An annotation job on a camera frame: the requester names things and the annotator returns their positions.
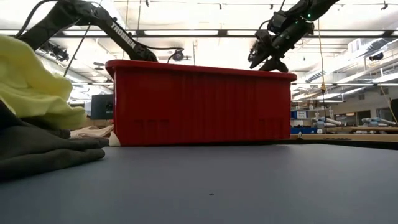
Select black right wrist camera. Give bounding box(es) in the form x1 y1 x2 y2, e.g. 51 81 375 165
255 29 273 47

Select yellow hanging cord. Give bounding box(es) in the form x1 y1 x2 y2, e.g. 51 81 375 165
316 18 328 134

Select dark grey shorts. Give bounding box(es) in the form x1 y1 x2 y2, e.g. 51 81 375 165
0 99 110 181

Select red plastic bin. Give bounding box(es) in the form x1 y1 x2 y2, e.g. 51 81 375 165
104 59 298 147

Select black ceiling spotlight cluster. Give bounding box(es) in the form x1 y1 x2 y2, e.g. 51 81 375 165
40 40 70 63

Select black overhead camera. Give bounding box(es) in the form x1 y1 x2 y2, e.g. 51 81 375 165
248 40 262 63

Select blue storage bins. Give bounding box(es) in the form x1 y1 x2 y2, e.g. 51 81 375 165
290 126 318 135

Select black aluminium rig frame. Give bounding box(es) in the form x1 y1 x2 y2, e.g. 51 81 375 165
217 139 398 151

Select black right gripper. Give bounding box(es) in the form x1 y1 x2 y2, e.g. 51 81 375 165
249 11 314 73

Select long wooden workbench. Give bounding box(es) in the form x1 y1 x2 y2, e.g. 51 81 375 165
325 125 398 133

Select cream canvas tote bag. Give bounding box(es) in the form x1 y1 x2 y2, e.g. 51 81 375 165
70 124 121 147

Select yellow t-shirt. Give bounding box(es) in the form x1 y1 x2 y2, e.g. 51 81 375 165
0 34 88 131

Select black flat screen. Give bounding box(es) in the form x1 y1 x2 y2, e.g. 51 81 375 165
90 93 114 121

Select black hanging cable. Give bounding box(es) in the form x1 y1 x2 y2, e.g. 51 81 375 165
63 24 91 77

